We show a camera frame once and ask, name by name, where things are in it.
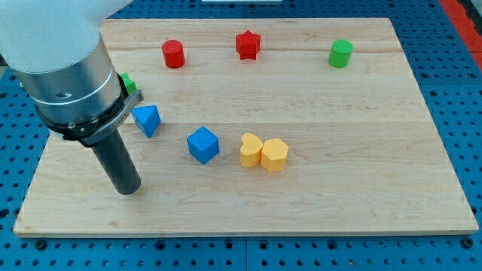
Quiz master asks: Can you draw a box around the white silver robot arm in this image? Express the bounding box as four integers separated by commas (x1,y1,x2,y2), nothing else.
1,0,142,147

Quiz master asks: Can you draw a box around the yellow heart block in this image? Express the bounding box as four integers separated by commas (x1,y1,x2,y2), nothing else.
239,133,264,168

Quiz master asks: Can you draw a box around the yellow hexagon block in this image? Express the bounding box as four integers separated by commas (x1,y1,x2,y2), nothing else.
261,139,289,172

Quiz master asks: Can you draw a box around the wooden board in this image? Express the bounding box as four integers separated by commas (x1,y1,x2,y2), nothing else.
14,18,478,238

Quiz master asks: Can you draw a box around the blue cube block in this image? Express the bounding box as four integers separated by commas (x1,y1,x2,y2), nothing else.
187,126,220,164

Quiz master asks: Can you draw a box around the red star block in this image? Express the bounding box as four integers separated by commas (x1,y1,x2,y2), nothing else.
236,30,261,60

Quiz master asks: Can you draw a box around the blue triangle block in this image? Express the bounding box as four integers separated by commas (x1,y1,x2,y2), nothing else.
131,105,161,138

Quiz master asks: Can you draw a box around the red cylinder block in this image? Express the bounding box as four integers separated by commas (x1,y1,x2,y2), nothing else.
161,40,185,69

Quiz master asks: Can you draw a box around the green star block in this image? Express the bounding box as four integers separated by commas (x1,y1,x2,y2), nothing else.
120,72,138,95

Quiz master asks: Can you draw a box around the green cylinder block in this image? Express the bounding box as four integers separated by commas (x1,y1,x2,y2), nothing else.
328,39,353,68

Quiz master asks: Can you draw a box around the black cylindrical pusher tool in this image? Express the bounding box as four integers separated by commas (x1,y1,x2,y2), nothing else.
92,130,141,195

